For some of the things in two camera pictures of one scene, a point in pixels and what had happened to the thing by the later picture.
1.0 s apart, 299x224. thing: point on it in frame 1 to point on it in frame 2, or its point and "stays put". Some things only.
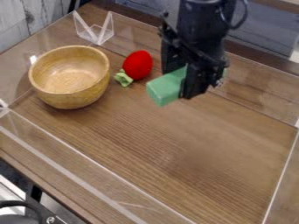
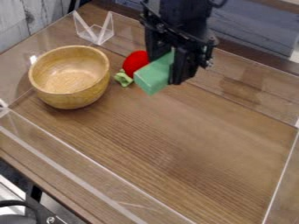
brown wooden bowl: x=70 y=76 stays put
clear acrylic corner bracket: x=96 y=34 stays put
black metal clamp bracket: x=46 y=212 stays put
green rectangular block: x=164 y=87 to x=154 y=76
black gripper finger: x=200 y=77 to x=184 y=65
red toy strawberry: x=136 y=64 stays put
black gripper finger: x=174 y=58 to x=158 y=45
